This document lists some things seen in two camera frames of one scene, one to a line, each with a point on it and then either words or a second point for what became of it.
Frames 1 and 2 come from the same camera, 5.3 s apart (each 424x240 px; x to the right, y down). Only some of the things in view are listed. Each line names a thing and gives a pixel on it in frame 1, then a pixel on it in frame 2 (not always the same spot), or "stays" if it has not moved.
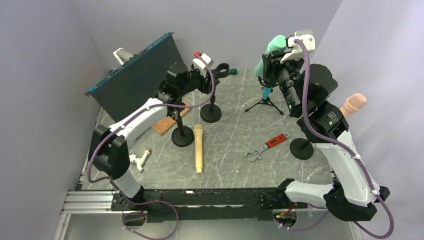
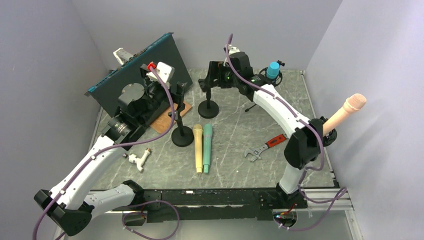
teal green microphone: (277, 44) to (207, 135)
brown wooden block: (167, 122) stays
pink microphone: (354, 103) stays
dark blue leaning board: (134, 84) stays
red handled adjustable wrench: (257, 151) stays
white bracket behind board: (122, 55) stays
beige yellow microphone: (198, 130) stays
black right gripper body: (286, 74) to (227, 79)
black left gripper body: (196, 80) to (157, 95)
